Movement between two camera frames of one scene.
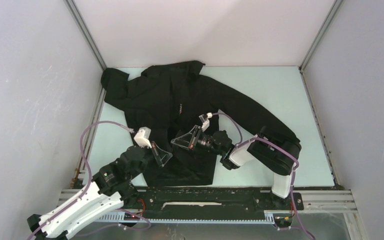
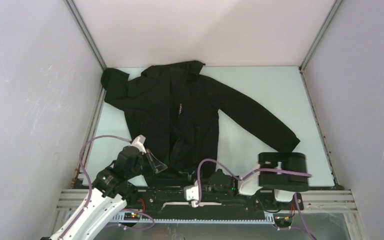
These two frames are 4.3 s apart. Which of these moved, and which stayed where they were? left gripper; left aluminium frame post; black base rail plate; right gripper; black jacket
Moved: right gripper; left gripper
Stayed: black base rail plate; left aluminium frame post; black jacket
